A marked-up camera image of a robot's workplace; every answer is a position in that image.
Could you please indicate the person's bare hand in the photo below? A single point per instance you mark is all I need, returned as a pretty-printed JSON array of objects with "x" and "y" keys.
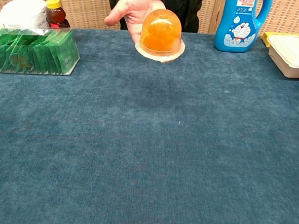
[{"x": 131, "y": 8}]

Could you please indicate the orange jelly cup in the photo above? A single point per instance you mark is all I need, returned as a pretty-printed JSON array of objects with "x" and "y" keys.
[{"x": 161, "y": 32}]

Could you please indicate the woven folding screen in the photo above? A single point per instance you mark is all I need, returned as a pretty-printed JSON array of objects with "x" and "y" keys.
[{"x": 82, "y": 6}]

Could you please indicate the person's black jacket torso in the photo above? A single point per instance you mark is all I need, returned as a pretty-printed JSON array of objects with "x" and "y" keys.
[{"x": 186, "y": 10}]

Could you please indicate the honey bottle yellow cap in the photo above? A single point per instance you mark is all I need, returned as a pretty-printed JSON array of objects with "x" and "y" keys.
[{"x": 55, "y": 16}]

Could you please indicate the blue detergent bottle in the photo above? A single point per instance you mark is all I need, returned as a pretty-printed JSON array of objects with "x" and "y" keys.
[{"x": 235, "y": 28}]

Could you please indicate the clear box green sachets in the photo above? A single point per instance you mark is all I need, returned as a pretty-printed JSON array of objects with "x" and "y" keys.
[{"x": 34, "y": 51}]

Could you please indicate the white plastic jar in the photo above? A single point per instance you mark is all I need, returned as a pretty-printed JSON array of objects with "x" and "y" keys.
[{"x": 21, "y": 11}]

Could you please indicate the yellow plastic tray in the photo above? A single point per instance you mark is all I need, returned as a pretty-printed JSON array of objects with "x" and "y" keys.
[{"x": 265, "y": 38}]

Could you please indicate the blue table cloth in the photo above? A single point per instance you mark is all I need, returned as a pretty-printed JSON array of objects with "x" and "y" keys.
[{"x": 147, "y": 147}]

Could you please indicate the beige lidded lunch box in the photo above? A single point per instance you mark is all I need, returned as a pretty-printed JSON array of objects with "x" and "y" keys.
[{"x": 292, "y": 57}]

